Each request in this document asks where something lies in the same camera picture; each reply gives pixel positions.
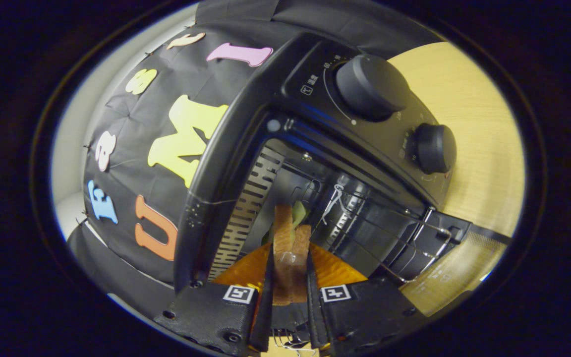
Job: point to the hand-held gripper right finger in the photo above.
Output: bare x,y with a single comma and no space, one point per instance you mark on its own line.
315,317

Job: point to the black toaster oven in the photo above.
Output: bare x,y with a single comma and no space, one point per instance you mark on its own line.
315,64

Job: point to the lettuce sandwich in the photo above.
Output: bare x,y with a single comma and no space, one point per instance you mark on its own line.
283,248

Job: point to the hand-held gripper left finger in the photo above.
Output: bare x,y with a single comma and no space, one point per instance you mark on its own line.
264,317

